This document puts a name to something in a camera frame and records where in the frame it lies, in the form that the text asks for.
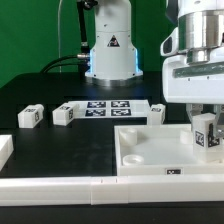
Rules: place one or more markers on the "white square tabletop part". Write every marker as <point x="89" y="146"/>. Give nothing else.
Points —
<point x="162" y="150"/>

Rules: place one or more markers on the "white sheet with markers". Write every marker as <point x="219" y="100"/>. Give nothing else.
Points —
<point x="111" y="109"/>

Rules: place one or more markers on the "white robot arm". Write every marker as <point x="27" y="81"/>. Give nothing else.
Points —
<point x="113" y="60"/>

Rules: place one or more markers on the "white left obstacle wall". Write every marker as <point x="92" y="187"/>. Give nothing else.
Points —
<point x="6" y="149"/>

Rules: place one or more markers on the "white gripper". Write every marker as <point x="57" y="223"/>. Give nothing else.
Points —
<point x="197" y="83"/>

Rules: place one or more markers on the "white obstacle wall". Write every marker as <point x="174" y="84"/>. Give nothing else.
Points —
<point x="111" y="190"/>
<point x="6" y="149"/>

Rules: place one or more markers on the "white front obstacle wall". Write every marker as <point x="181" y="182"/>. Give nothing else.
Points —
<point x="111" y="190"/>

